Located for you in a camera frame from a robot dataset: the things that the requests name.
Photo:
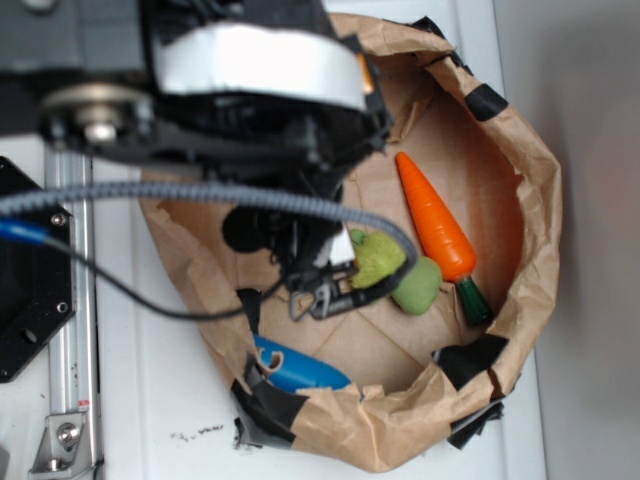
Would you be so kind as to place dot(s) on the green plush toy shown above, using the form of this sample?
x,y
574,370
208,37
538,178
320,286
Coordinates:
x,y
378,256

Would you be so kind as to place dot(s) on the blue plastic toy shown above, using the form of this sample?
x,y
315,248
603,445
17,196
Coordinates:
x,y
291,370

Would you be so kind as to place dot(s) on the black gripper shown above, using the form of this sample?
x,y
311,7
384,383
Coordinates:
x,y
314,255

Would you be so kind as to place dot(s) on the orange toy carrot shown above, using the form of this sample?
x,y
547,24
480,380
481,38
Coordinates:
x,y
443,239

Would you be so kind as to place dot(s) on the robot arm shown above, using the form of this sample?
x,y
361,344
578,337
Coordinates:
x,y
263,103

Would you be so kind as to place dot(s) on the aluminium rail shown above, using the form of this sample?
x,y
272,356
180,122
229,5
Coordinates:
x,y
73,352

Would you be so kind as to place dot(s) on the metal corner bracket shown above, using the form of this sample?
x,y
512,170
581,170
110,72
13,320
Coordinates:
x,y
66,449

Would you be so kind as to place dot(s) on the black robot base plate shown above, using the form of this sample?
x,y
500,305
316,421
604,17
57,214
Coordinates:
x,y
36,282

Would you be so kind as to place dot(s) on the brown paper bag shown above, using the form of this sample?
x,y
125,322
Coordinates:
x,y
417,380

